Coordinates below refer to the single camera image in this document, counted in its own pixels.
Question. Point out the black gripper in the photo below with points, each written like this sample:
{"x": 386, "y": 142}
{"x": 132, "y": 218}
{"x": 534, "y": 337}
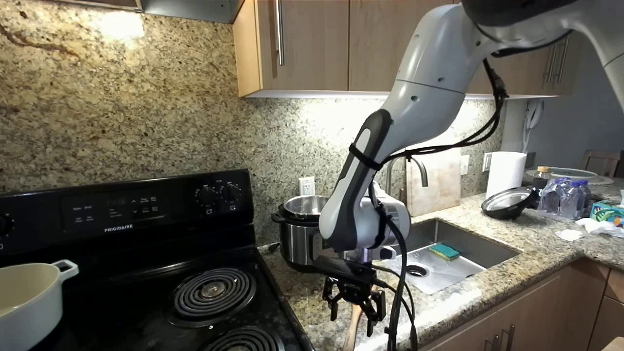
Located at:
{"x": 353, "y": 283}

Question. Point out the wooden spatula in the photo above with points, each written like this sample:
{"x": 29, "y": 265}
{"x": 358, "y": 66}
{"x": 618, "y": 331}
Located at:
{"x": 351, "y": 329}

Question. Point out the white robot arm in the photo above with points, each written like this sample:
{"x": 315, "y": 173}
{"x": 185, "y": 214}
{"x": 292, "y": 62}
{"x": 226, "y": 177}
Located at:
{"x": 448, "y": 45}

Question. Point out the stainless steel pressure cooker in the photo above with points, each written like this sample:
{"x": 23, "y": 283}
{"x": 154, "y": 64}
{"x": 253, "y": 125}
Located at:
{"x": 300, "y": 240}

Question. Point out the stainless steel sink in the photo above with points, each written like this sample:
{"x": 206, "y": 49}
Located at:
{"x": 431, "y": 273}

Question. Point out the green sponge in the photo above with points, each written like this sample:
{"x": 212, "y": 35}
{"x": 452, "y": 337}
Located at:
{"x": 442, "y": 251}

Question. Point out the silver faucet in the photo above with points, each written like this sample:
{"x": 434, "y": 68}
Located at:
{"x": 405, "y": 172}

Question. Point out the wooden cutting board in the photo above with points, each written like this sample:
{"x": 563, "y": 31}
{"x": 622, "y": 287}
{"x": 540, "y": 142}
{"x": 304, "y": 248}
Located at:
{"x": 442, "y": 189}

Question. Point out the black electric stove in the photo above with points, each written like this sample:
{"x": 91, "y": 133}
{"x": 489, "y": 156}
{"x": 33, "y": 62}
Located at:
{"x": 163, "y": 265}

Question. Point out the white paper towel roll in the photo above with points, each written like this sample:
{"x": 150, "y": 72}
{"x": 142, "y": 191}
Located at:
{"x": 505, "y": 172}

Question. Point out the wooden lower cabinet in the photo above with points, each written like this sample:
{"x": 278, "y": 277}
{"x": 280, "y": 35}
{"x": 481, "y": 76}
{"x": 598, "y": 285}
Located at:
{"x": 553, "y": 312}

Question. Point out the wooden cabinet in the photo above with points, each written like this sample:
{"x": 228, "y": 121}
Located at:
{"x": 553, "y": 312}
{"x": 353, "y": 47}

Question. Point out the clear plastic water bottles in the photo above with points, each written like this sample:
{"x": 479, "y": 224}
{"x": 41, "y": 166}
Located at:
{"x": 563, "y": 197}

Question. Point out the wooden upper cabinet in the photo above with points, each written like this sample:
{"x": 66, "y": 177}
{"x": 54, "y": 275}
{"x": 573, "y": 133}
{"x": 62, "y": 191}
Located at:
{"x": 353, "y": 47}

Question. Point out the white ceramic pot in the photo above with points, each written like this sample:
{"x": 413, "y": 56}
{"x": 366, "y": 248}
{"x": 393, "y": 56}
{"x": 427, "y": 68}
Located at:
{"x": 31, "y": 300}

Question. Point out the white wall outlet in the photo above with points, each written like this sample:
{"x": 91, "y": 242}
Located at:
{"x": 306, "y": 185}

